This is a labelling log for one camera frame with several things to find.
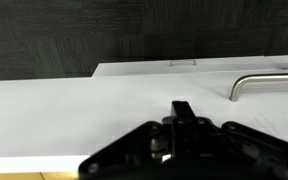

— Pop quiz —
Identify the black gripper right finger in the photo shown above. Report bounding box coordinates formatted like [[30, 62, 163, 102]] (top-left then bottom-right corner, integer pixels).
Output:
[[179, 100, 198, 121]]

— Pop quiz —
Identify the white front wooden drawer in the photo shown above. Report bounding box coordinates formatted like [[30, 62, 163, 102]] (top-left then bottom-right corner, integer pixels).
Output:
[[0, 68, 288, 175]]

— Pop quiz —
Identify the protruding white cabinet drawer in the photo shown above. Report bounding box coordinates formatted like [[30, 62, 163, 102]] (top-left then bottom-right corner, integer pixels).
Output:
[[92, 54, 288, 78]]

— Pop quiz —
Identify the small metal drawer handle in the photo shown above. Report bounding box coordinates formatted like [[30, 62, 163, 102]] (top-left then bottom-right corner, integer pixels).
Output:
[[169, 59, 197, 67]]

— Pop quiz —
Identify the brushed metal drawer handle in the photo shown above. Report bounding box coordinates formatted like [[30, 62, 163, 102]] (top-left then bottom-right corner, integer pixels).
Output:
[[229, 73, 288, 103]]

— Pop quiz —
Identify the white cabinet with wooden top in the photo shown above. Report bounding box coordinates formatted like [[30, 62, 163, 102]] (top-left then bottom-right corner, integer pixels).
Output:
[[0, 172, 78, 180]]

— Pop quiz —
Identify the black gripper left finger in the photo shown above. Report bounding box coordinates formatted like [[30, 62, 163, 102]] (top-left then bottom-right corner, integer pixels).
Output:
[[171, 101, 187, 122]]

